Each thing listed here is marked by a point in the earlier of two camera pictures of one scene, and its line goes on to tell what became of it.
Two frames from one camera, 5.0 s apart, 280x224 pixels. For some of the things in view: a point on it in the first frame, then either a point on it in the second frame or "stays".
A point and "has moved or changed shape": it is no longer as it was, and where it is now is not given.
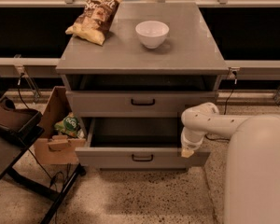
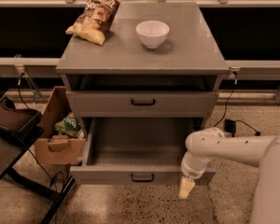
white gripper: x=189 y=145 -> x=191 y=171
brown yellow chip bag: x=95 y=18 stays
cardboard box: x=52 y=148 stays
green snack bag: x=70 y=125 stays
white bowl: x=152 y=34 stays
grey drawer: x=136 y=142 has moved or changed shape
